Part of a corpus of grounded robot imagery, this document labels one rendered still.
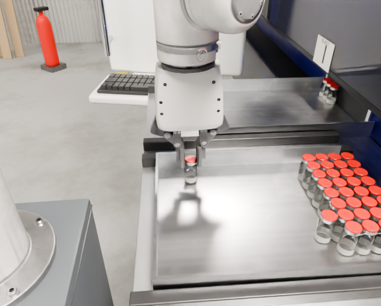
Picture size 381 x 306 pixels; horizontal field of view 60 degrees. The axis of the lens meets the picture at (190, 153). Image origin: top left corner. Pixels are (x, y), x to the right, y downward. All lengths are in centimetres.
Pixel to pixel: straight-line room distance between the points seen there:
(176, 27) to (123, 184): 164
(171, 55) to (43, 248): 32
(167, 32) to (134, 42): 84
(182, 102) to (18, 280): 32
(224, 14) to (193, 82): 13
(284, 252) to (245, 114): 41
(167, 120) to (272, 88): 51
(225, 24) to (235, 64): 87
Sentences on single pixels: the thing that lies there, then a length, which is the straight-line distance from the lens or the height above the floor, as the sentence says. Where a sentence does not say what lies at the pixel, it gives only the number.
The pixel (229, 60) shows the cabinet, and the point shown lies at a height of 86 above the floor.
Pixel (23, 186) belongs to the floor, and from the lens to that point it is 218.
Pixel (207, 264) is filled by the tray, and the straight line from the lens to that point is 45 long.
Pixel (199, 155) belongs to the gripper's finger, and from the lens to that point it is 53.
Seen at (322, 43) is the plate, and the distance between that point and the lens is 82.
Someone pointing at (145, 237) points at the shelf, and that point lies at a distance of 49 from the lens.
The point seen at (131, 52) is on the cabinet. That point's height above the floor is 88.
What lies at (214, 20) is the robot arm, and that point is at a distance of 36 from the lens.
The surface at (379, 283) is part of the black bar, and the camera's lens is 47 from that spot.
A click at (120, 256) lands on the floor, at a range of 162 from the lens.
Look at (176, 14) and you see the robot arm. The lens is 41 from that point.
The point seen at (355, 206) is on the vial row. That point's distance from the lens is 51.
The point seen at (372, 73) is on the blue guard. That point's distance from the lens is 65.
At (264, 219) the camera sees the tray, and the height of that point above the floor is 88.
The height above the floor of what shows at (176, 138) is 98.
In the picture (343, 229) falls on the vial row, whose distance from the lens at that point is 49.
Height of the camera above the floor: 124
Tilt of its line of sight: 34 degrees down
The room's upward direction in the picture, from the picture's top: straight up
